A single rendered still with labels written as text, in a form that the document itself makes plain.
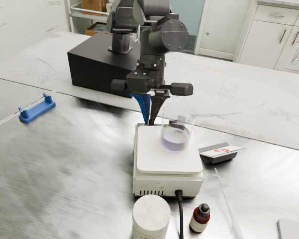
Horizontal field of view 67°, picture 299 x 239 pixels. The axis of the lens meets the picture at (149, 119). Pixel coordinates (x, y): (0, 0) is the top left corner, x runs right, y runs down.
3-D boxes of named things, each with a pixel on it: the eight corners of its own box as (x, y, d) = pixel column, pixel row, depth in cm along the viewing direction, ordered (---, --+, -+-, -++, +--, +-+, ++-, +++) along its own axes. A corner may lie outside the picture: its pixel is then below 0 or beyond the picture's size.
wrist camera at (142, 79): (135, 62, 51) (121, 60, 44) (167, 64, 48) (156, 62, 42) (134, 89, 52) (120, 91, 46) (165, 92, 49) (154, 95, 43)
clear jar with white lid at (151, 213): (128, 221, 41) (128, 197, 36) (159, 214, 42) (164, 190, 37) (135, 257, 37) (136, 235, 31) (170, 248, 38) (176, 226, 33)
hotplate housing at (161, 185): (135, 130, 60) (135, 106, 55) (183, 132, 61) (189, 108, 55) (131, 209, 43) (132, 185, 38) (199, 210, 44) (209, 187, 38)
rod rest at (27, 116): (48, 101, 67) (45, 90, 65) (56, 105, 66) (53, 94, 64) (18, 119, 60) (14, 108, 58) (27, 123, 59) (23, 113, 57)
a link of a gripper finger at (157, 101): (156, 94, 55) (146, 95, 49) (171, 95, 53) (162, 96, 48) (155, 122, 56) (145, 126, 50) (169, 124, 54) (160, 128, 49)
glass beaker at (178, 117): (153, 134, 47) (157, 101, 41) (182, 130, 48) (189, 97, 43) (164, 160, 42) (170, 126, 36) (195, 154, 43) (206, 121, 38)
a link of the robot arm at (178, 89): (123, 57, 57) (109, 54, 51) (196, 58, 50) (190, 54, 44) (122, 90, 58) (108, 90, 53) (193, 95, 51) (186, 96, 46)
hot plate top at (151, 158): (137, 127, 49) (137, 124, 48) (191, 130, 50) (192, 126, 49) (136, 173, 40) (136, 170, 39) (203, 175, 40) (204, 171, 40)
